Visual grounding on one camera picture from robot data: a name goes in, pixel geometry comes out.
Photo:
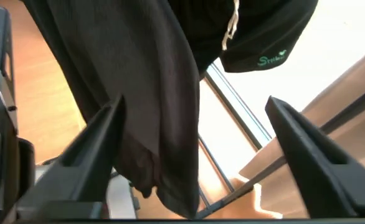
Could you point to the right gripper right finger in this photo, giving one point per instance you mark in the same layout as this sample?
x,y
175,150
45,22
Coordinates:
x,y
319,174

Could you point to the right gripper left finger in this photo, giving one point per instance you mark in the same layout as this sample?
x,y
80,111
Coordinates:
x,y
83,174

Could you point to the black garment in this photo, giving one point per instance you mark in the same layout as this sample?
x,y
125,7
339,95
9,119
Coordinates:
x,y
123,62
263,31

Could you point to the black clothes rack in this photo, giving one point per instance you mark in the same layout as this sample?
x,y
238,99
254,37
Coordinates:
x,y
350,110

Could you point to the beige curtain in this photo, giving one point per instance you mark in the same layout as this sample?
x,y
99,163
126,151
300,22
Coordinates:
x,y
357,149

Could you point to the window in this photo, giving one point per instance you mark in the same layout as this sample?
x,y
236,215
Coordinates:
x,y
310,62

